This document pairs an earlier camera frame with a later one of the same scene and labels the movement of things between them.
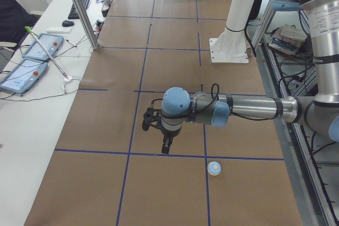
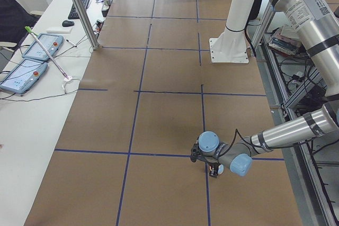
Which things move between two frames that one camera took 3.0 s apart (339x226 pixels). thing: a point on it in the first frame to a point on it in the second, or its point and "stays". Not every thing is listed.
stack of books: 287,39 stays
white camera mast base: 231,46 stays
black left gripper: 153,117 to 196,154
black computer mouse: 68,23 stays
